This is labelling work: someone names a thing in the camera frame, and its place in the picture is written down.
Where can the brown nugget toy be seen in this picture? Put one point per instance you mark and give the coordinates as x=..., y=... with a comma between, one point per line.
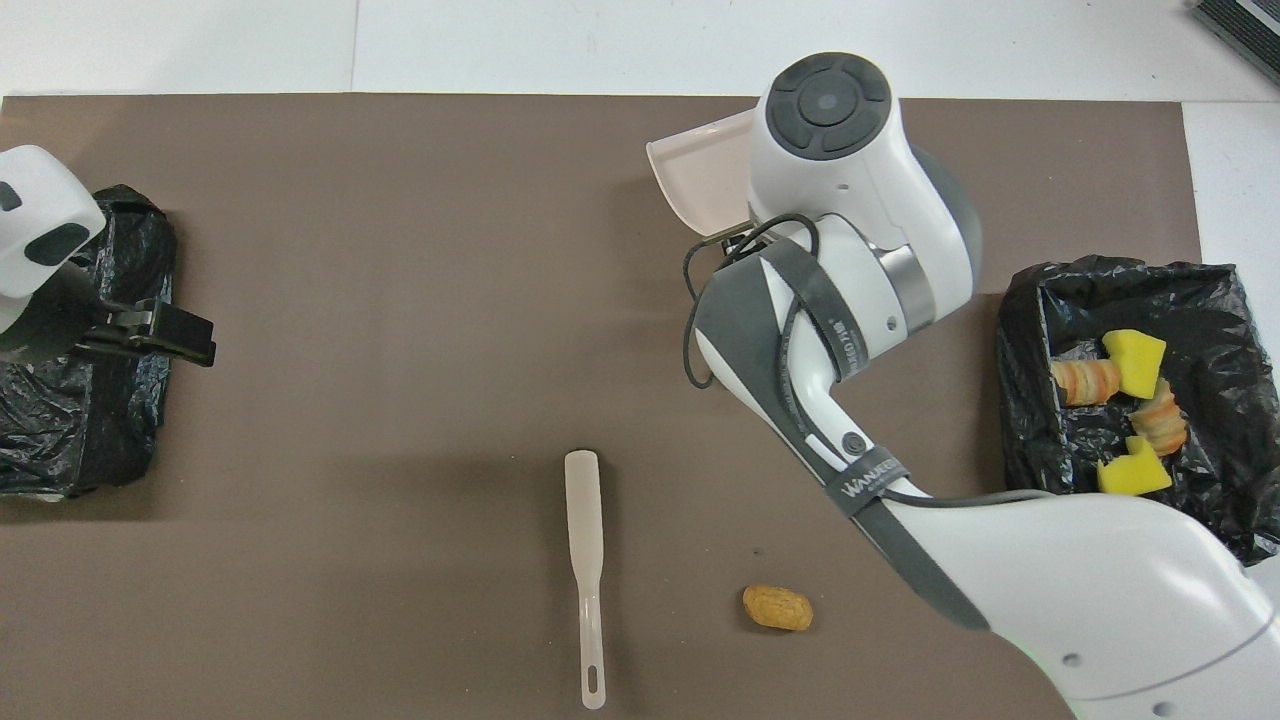
x=777, y=607

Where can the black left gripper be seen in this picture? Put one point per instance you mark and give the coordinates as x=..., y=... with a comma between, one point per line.
x=60, y=325

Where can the dark ribbed device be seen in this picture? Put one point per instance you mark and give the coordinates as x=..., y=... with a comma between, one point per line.
x=1250, y=25

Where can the yellow sponge block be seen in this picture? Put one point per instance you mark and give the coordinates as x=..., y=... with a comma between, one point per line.
x=1135, y=360

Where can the beige hand brush black bristles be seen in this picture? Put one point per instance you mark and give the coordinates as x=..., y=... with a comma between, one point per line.
x=583, y=520

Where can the open bin black bag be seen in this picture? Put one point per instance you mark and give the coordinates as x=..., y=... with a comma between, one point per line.
x=1200, y=330

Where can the beige plastic dustpan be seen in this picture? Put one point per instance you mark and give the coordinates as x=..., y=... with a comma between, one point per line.
x=700, y=170

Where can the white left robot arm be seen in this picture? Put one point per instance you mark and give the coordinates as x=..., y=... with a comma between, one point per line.
x=40, y=200

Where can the crusty bread chunk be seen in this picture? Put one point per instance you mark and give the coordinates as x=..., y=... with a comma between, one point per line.
x=1160, y=422
x=1085, y=382

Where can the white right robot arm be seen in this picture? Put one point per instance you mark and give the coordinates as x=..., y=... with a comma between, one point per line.
x=1100, y=600

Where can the bin wrapped black bag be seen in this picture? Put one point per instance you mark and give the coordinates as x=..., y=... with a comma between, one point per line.
x=120, y=430

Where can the notched yellow sponge piece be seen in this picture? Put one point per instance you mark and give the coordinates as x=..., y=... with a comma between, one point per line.
x=1133, y=472

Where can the brown paper table mat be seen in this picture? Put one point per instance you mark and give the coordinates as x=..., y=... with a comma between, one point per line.
x=400, y=250

